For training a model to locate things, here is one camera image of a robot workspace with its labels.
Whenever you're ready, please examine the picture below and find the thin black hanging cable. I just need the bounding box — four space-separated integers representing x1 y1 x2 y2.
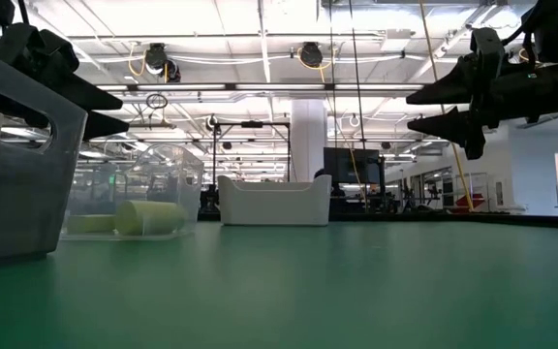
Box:
327 0 338 149

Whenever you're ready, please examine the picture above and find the white pillar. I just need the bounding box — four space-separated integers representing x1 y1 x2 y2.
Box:
291 99 328 183

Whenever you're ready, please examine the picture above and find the yellow-green foam cylinder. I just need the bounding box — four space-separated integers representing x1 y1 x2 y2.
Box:
113 200 187 238

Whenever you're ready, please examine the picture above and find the clear plastic bin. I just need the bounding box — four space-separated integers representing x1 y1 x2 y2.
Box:
59 143 205 241

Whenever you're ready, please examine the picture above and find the black table frame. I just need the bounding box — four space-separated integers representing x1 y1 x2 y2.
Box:
196 211 558 230

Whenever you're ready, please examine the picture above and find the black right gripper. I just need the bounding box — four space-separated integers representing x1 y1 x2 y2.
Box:
406 27 558 160

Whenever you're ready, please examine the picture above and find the white bin with curved rim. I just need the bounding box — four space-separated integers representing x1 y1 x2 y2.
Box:
217 174 332 227

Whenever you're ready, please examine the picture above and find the ceiling light bar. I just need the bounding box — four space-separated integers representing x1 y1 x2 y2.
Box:
234 83 326 92
335 83 425 92
136 83 227 92

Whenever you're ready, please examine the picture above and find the black hanging cable with loop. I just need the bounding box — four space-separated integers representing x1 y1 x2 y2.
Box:
348 0 370 212

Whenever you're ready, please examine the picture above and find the black gantry frame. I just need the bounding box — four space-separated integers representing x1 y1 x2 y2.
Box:
212 120 292 195

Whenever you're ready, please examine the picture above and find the thin yellow hanging cable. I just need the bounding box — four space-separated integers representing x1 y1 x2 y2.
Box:
320 67 362 188

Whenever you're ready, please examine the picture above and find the red object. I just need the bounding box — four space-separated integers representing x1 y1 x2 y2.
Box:
455 193 486 210

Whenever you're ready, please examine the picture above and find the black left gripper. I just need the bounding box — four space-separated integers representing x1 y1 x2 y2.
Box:
0 23 130 142

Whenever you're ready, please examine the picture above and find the dark grey translucent bin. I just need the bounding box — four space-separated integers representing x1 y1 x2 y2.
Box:
0 42 88 270

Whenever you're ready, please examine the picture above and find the black monitor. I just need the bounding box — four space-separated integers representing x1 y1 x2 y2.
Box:
323 147 382 185

